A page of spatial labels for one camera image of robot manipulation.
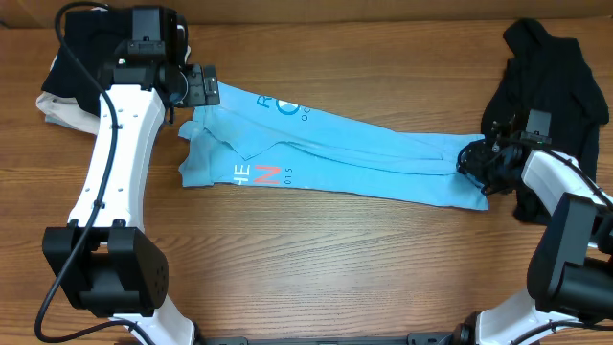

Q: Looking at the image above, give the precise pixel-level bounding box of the light blue printed t-shirt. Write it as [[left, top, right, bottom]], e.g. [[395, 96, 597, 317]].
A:
[[179, 84, 488, 211]]

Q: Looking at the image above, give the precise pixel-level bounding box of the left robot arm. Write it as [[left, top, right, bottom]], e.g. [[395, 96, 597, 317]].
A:
[[42, 1, 220, 344]]

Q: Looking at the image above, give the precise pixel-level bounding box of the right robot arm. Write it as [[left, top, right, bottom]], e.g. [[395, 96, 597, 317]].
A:
[[444, 110, 612, 345]]

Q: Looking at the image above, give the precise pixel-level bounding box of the black t-shirt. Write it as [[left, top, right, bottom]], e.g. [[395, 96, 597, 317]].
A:
[[480, 17, 610, 225]]

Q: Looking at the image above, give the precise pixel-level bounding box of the folded black garment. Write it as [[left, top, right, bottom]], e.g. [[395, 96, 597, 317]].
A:
[[41, 8, 170, 116]]

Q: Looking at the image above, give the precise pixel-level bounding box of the folded beige garment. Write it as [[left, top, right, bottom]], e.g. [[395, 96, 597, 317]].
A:
[[35, 45, 193, 136]]

